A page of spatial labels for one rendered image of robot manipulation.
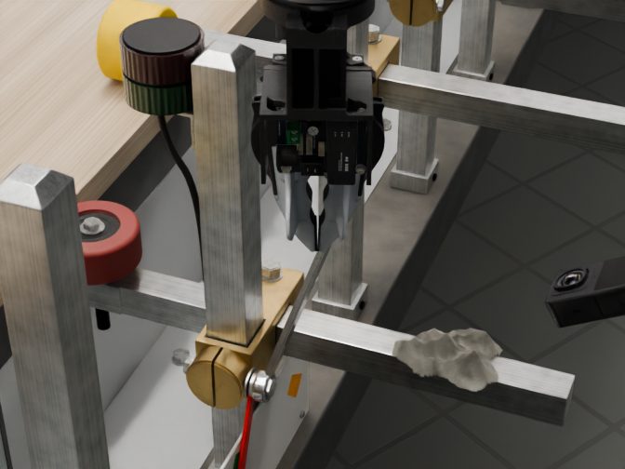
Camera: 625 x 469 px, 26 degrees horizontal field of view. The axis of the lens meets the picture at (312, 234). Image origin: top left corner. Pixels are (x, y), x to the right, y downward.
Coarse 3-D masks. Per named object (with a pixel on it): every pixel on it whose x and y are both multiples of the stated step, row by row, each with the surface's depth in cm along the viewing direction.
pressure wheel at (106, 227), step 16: (80, 208) 116; (96, 208) 116; (112, 208) 116; (128, 208) 116; (80, 224) 115; (96, 224) 114; (112, 224) 115; (128, 224) 114; (96, 240) 113; (112, 240) 113; (128, 240) 113; (96, 256) 111; (112, 256) 112; (128, 256) 113; (96, 272) 112; (112, 272) 113; (128, 272) 114
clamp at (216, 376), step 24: (264, 288) 113; (288, 288) 113; (264, 312) 111; (264, 336) 109; (192, 360) 108; (216, 360) 106; (240, 360) 107; (264, 360) 110; (192, 384) 108; (216, 384) 107; (240, 384) 106; (216, 408) 109
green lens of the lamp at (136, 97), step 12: (132, 84) 95; (132, 96) 96; (144, 96) 95; (156, 96) 95; (168, 96) 95; (180, 96) 95; (192, 96) 96; (132, 108) 97; (144, 108) 96; (156, 108) 96; (168, 108) 96; (180, 108) 96; (192, 108) 97
